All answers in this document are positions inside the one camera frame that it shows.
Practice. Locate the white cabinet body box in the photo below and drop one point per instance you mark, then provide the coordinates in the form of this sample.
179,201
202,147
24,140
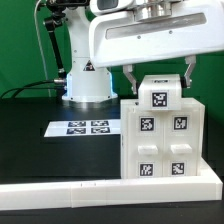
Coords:
126,106

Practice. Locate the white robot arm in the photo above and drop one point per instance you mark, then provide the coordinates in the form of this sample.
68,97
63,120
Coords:
86,83

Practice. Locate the white L-shaped fence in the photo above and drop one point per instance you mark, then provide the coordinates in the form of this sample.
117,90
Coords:
205,186

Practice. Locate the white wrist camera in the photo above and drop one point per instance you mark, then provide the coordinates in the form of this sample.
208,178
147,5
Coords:
99,7

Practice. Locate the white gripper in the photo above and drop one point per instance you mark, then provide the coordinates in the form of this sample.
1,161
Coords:
153,30

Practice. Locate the white door panel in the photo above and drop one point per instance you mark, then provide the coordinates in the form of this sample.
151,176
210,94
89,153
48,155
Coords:
144,144
182,140

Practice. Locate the white cabinet top block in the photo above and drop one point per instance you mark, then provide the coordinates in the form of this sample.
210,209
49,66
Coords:
160,92

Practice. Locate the white marker sheet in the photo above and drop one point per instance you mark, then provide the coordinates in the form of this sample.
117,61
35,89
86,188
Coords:
83,128

